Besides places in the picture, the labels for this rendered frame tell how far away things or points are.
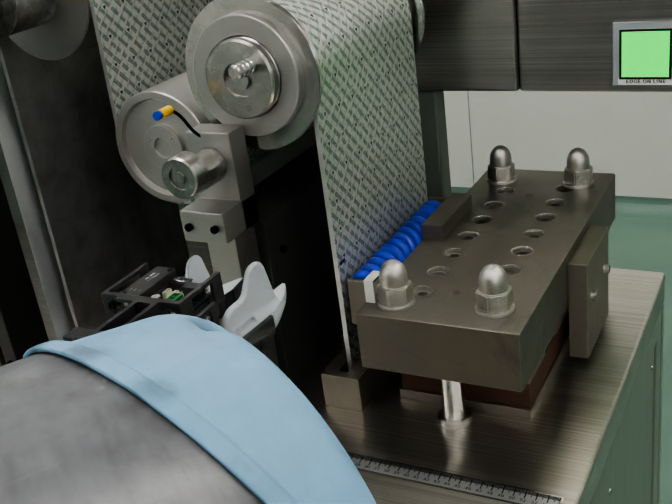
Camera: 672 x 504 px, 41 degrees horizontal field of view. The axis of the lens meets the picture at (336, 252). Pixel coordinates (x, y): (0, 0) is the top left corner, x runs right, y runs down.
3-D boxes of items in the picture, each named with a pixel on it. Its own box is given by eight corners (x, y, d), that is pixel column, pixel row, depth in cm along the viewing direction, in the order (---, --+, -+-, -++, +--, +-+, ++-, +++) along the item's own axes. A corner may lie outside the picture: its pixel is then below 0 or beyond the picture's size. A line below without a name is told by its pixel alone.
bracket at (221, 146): (220, 419, 96) (160, 144, 83) (251, 387, 101) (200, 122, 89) (259, 427, 94) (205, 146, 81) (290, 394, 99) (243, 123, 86)
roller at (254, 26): (206, 136, 89) (181, 17, 84) (327, 67, 109) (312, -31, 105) (307, 137, 84) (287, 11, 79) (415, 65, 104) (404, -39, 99)
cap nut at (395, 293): (371, 309, 86) (365, 266, 85) (386, 291, 89) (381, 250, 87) (406, 313, 85) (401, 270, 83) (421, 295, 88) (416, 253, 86)
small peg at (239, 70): (224, 71, 80) (233, 62, 79) (241, 63, 82) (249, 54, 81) (234, 84, 80) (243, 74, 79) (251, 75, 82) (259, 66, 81)
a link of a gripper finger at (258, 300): (302, 241, 74) (227, 290, 67) (312, 305, 76) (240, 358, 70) (273, 236, 76) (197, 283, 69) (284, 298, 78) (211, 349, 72)
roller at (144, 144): (129, 199, 98) (103, 91, 93) (252, 126, 118) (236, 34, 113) (220, 206, 93) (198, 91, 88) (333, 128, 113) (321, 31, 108)
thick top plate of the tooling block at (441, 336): (361, 367, 88) (354, 312, 86) (491, 210, 120) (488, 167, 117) (522, 393, 81) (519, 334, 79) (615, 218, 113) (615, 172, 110)
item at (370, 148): (338, 295, 92) (313, 119, 84) (424, 207, 110) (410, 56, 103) (342, 296, 92) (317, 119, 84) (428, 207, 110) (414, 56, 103)
